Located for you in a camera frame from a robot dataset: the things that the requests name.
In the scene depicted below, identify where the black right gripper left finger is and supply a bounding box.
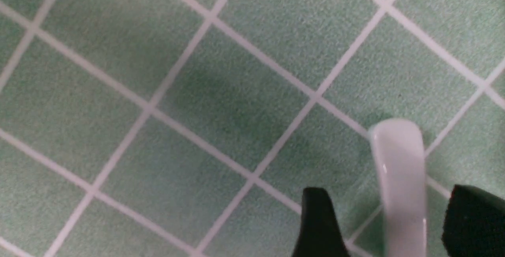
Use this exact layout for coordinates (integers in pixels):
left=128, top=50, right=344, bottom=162
left=292, top=187, right=350, bottom=257

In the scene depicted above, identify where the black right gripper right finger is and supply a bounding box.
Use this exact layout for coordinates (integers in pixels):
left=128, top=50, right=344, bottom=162
left=441, top=184, right=505, bottom=257

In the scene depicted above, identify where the pale blue ceramic spoon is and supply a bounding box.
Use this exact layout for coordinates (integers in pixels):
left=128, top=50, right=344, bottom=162
left=368, top=118, right=428, bottom=257

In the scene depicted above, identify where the green checkered tablecloth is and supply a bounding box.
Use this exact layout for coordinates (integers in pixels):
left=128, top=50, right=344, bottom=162
left=1, top=0, right=504, bottom=257

